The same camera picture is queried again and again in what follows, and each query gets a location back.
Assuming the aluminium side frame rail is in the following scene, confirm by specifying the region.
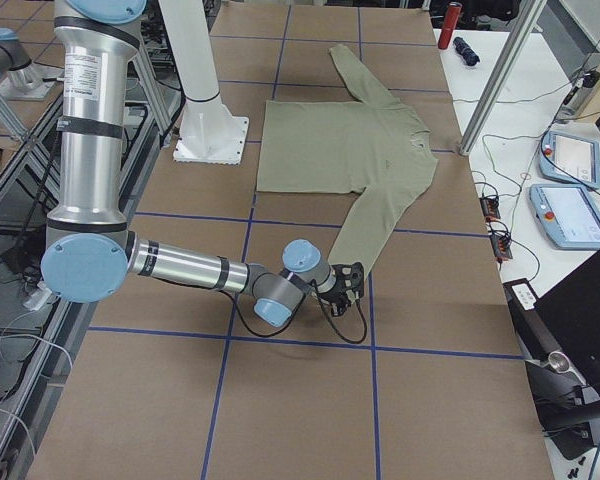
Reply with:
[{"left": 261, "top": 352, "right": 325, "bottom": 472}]
[{"left": 0, "top": 49, "right": 186, "bottom": 480}]

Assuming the aluminium frame post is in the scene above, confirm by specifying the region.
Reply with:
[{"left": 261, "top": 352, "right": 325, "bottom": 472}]
[{"left": 458, "top": 0, "right": 547, "bottom": 156}]

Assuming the folded dark blue umbrella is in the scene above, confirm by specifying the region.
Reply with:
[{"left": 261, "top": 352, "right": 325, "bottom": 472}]
[{"left": 453, "top": 36, "right": 480, "bottom": 67}]

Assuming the red cylindrical bottle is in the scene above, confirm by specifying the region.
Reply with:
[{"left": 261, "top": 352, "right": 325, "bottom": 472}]
[{"left": 437, "top": 1, "right": 462, "bottom": 50}]

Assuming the far blue teach pendant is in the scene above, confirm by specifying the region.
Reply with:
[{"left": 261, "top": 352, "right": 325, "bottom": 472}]
[{"left": 538, "top": 131, "right": 600, "bottom": 190}]

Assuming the black laptop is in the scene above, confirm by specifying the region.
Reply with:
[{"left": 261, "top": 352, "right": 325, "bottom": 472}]
[{"left": 503, "top": 249, "right": 600, "bottom": 394}]

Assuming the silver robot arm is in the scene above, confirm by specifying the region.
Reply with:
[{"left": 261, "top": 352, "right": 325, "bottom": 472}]
[
  {"left": 41, "top": 1, "right": 364, "bottom": 330},
  {"left": 0, "top": 27, "right": 32, "bottom": 79}
]

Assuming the blue teach pendant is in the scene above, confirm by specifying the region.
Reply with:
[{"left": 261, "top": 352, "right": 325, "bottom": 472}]
[
  {"left": 529, "top": 184, "right": 600, "bottom": 251},
  {"left": 538, "top": 131, "right": 600, "bottom": 190}
]

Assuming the white central pedestal column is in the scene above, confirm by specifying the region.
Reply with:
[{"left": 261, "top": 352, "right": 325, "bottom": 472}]
[{"left": 159, "top": 0, "right": 249, "bottom": 165}]

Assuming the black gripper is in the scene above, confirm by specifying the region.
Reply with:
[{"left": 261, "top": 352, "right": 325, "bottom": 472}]
[{"left": 329, "top": 262, "right": 365, "bottom": 306}]

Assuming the orange electronics board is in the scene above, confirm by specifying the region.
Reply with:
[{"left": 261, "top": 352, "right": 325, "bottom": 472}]
[{"left": 479, "top": 196, "right": 501, "bottom": 222}]

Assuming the near blue teach pendant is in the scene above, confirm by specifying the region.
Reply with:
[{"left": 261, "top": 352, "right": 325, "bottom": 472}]
[{"left": 529, "top": 184, "right": 600, "bottom": 251}]

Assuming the green long-sleeve shirt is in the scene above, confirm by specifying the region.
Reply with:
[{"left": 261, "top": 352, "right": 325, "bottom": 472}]
[{"left": 257, "top": 44, "right": 437, "bottom": 271}]

